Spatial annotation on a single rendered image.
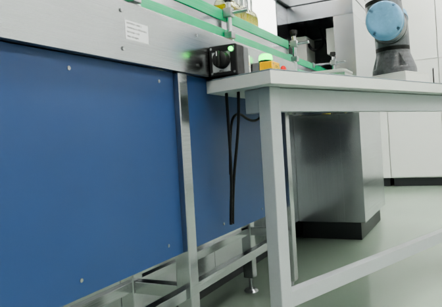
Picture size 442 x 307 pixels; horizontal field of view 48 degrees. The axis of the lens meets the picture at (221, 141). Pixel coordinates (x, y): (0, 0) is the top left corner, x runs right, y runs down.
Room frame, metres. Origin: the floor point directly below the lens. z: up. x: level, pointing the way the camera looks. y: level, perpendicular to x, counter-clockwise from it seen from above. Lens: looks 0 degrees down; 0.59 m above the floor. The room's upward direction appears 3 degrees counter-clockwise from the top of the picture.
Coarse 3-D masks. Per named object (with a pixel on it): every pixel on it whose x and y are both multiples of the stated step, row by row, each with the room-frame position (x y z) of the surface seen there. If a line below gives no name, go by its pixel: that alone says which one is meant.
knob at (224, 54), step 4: (216, 52) 1.24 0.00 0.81; (220, 52) 1.25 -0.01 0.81; (224, 52) 1.26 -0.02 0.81; (212, 56) 1.26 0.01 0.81; (216, 56) 1.24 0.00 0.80; (220, 56) 1.25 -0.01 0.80; (224, 56) 1.24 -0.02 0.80; (228, 56) 1.25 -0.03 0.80; (212, 60) 1.26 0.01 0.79; (216, 60) 1.24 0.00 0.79; (220, 60) 1.25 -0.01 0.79; (224, 60) 1.24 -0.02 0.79; (228, 60) 1.25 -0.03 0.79; (216, 64) 1.24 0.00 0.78; (220, 64) 1.25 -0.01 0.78; (224, 64) 1.25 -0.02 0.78; (228, 64) 1.26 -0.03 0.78; (220, 68) 1.27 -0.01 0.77
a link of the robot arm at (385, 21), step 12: (372, 0) 1.61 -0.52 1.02; (384, 0) 1.59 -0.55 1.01; (396, 0) 1.59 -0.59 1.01; (372, 12) 1.59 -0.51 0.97; (384, 12) 1.58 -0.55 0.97; (396, 12) 1.56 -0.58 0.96; (372, 24) 1.60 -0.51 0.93; (384, 24) 1.58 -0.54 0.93; (396, 24) 1.57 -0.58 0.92; (372, 36) 1.64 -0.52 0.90; (384, 36) 1.60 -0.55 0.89; (396, 36) 1.61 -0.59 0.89
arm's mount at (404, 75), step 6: (396, 72) 1.66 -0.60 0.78; (402, 72) 1.65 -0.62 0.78; (408, 72) 1.65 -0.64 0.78; (414, 72) 1.68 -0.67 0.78; (420, 72) 1.71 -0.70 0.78; (390, 78) 1.68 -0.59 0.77; (396, 78) 1.66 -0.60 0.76; (402, 78) 1.65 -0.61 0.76; (408, 78) 1.65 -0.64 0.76; (414, 78) 1.68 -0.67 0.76; (420, 78) 1.71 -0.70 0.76; (426, 78) 1.74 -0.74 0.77
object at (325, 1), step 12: (300, 0) 2.81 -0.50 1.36; (312, 0) 2.78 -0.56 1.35; (324, 0) 2.75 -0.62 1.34; (336, 0) 2.72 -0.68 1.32; (348, 0) 2.69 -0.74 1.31; (360, 0) 2.90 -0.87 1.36; (288, 12) 2.84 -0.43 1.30; (300, 12) 2.81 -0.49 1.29; (312, 12) 2.78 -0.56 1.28; (324, 12) 2.75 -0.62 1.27; (336, 12) 2.72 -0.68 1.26; (348, 12) 2.69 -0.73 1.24; (360, 12) 2.88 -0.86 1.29; (300, 24) 2.89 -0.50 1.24; (312, 24) 2.91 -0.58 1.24; (324, 24) 2.93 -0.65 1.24; (312, 36) 3.25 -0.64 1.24
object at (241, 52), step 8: (216, 48) 1.28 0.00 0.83; (224, 48) 1.27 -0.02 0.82; (240, 48) 1.28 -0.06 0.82; (232, 56) 1.26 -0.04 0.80; (240, 56) 1.27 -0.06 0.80; (248, 56) 1.32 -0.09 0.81; (232, 64) 1.26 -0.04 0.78; (240, 64) 1.27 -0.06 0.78; (248, 64) 1.32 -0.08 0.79; (216, 72) 1.28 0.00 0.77; (224, 72) 1.27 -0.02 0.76; (232, 72) 1.26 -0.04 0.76; (240, 72) 1.27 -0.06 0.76
